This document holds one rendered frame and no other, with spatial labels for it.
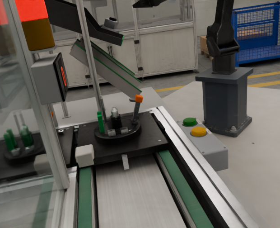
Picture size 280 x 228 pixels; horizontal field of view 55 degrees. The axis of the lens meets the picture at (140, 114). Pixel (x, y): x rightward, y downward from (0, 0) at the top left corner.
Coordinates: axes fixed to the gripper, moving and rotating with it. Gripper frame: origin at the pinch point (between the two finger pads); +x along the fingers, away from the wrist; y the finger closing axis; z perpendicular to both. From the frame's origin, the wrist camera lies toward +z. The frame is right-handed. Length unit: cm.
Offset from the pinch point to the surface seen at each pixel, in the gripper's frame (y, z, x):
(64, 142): 44, -27, 35
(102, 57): 8.3, -12.5, 21.2
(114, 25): 0.4, -3.8, 12.9
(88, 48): 23.7, -6.3, 21.4
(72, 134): 39, -27, 34
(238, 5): -834, -124, -303
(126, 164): 55, -34, 18
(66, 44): -355, -13, 136
